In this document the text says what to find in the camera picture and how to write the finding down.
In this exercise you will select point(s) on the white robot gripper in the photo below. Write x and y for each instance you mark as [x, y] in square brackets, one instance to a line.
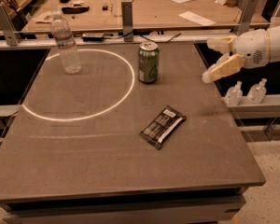
[250, 51]

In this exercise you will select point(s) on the green soda can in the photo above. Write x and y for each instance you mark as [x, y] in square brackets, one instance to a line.
[148, 61]

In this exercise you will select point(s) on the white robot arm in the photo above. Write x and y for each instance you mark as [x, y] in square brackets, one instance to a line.
[273, 44]

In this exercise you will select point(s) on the black rxbar chocolate wrapper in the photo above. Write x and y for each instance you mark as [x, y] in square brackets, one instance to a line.
[162, 126]

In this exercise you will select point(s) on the small clear sanitizer bottle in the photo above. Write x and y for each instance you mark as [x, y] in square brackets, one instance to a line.
[234, 94]

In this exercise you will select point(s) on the small white paper slip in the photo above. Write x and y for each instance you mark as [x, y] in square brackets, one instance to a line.
[195, 18]

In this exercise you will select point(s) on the small black block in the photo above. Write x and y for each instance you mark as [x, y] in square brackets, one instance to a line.
[105, 7]

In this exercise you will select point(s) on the black power adapter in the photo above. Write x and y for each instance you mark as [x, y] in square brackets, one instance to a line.
[92, 37]

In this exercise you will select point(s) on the clear plastic water bottle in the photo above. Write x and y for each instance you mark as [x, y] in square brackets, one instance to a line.
[66, 44]

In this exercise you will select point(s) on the black tool on table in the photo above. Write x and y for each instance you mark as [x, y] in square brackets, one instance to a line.
[74, 10]

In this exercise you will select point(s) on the right metal bracket post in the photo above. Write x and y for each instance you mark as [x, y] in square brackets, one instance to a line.
[246, 17]

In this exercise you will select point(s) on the metal bracket post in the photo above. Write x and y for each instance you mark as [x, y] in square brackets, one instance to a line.
[11, 37]
[127, 20]
[246, 17]

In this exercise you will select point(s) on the middle metal bracket post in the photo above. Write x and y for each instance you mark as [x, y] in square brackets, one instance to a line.
[127, 20]

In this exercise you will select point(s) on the left metal bracket post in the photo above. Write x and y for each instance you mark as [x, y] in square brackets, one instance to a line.
[11, 37]

